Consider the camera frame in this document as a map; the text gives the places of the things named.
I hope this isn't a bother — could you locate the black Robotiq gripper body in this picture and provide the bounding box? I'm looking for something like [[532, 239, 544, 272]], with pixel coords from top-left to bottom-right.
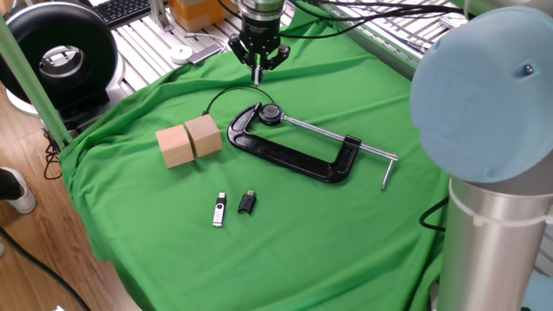
[[239, 18, 283, 62]]

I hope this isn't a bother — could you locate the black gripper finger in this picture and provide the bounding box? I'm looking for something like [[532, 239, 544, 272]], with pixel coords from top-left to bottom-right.
[[257, 42, 292, 86], [227, 34, 259, 86]]

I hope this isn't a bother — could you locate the black C-clamp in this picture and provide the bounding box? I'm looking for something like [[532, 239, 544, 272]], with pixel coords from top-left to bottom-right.
[[226, 102, 398, 191]]

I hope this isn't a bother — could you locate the short black USB dongle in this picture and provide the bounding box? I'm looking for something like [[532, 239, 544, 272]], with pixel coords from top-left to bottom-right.
[[237, 188, 257, 215]]

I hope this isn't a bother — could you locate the black silver swivel USB drive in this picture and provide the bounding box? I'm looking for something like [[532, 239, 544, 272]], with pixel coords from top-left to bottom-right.
[[212, 192, 228, 228]]

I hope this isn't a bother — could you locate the orange box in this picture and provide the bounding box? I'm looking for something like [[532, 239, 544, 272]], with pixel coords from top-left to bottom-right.
[[167, 0, 241, 32]]

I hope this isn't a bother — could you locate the white round puck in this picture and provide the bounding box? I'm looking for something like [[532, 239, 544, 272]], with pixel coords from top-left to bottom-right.
[[168, 44, 194, 66]]

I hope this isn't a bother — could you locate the light wooden block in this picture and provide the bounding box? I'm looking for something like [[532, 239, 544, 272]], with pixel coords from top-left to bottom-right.
[[155, 124, 195, 169], [184, 113, 224, 159]]

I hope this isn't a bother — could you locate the black keyboard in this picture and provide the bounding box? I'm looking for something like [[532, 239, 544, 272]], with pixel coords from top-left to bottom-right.
[[92, 0, 152, 28]]

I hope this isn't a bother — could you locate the green cloth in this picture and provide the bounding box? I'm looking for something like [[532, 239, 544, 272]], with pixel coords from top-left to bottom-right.
[[59, 3, 453, 311]]

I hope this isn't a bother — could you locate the white shoe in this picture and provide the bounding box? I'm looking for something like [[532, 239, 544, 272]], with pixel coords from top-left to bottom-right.
[[0, 166, 38, 216]]

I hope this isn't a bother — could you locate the silver angle bracket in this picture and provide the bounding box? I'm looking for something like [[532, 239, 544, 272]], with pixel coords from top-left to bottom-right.
[[149, 0, 175, 32]]

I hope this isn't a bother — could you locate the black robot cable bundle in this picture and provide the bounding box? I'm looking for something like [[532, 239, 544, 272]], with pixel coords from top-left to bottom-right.
[[218, 0, 470, 41]]

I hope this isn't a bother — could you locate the black round ring device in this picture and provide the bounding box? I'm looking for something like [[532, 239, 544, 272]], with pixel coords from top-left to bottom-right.
[[0, 2, 126, 130]]

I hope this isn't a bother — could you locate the green frame post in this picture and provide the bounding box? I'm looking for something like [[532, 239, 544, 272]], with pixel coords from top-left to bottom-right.
[[0, 16, 73, 150]]

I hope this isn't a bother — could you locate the thin black cable loop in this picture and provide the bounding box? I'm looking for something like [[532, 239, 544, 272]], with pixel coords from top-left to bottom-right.
[[41, 129, 64, 181]]

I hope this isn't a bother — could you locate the black arm base cable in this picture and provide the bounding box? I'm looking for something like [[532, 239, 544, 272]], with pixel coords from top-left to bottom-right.
[[418, 196, 451, 233]]

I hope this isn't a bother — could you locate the thick black floor cable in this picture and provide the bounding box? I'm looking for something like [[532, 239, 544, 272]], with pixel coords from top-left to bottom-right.
[[0, 226, 92, 311]]

